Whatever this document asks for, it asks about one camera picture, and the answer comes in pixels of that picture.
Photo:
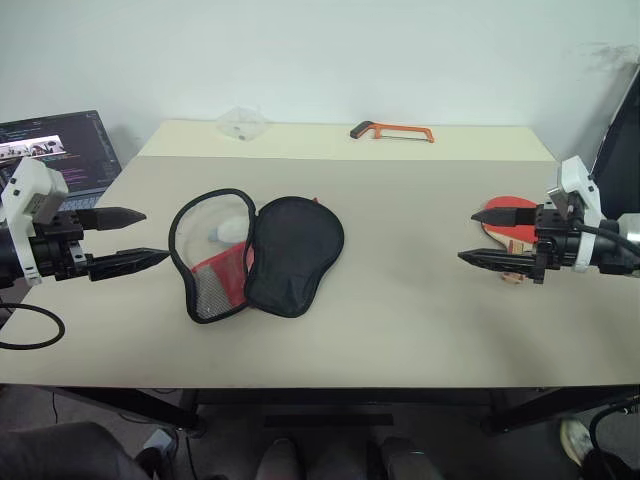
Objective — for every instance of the orange hacksaw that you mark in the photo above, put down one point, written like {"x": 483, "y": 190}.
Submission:
{"x": 380, "y": 129}

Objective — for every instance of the black panel with silver edge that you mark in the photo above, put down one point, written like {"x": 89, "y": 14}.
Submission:
{"x": 622, "y": 160}

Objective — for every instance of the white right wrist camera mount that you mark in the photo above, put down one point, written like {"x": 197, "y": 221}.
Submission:
{"x": 575, "y": 175}

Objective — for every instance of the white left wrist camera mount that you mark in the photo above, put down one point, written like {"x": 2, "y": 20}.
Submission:
{"x": 20, "y": 210}

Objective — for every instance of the white egg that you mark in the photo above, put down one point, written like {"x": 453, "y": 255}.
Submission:
{"x": 230, "y": 230}

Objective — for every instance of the dark rounded shape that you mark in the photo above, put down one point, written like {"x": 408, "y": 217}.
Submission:
{"x": 277, "y": 460}
{"x": 407, "y": 460}

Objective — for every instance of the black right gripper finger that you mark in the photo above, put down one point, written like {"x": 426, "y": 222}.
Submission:
{"x": 500, "y": 216}
{"x": 495, "y": 260}

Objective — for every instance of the black metal table frame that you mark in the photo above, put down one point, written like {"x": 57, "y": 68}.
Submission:
{"x": 350, "y": 395}

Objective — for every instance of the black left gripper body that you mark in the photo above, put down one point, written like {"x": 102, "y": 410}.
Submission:
{"x": 55, "y": 250}

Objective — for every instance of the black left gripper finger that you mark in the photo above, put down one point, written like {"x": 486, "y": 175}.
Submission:
{"x": 112, "y": 218}
{"x": 130, "y": 260}

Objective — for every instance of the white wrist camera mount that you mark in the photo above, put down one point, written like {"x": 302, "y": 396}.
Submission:
{"x": 20, "y": 210}
{"x": 575, "y": 175}

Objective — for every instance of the grey power adapter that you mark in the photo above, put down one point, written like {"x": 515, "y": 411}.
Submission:
{"x": 160, "y": 440}

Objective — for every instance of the white shoe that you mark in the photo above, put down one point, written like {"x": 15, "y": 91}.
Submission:
{"x": 575, "y": 442}

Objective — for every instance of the red table tennis paddle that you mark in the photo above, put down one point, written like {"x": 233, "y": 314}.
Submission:
{"x": 505, "y": 202}

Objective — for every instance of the clear plastic bag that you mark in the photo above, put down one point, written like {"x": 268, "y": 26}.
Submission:
{"x": 242, "y": 125}

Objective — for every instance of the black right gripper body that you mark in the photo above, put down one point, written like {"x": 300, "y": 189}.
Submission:
{"x": 555, "y": 240}

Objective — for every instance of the red black paddle case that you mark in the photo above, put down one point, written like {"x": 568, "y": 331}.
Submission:
{"x": 290, "y": 250}

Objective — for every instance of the grey laptop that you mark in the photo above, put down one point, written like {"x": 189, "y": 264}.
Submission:
{"x": 75, "y": 150}

